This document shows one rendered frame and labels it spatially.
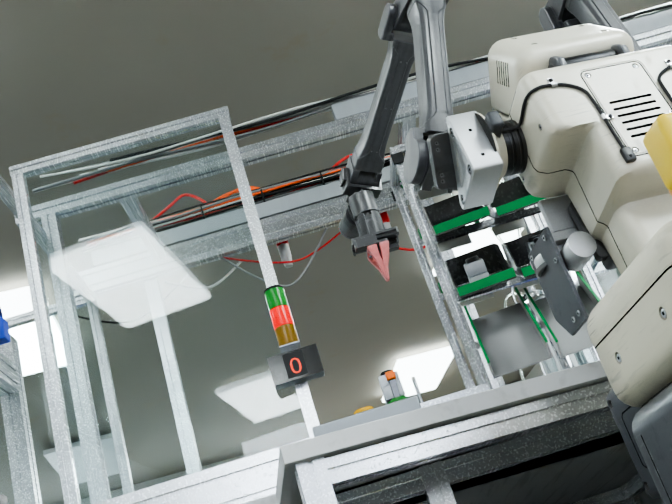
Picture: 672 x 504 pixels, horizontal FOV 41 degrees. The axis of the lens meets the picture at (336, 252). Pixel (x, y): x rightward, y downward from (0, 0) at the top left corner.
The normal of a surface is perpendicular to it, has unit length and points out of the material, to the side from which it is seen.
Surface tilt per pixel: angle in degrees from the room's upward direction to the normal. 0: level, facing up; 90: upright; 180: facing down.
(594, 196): 90
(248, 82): 180
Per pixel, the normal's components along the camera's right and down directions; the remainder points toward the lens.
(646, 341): -0.96, 0.22
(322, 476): 0.08, -0.46
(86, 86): 0.29, 0.86
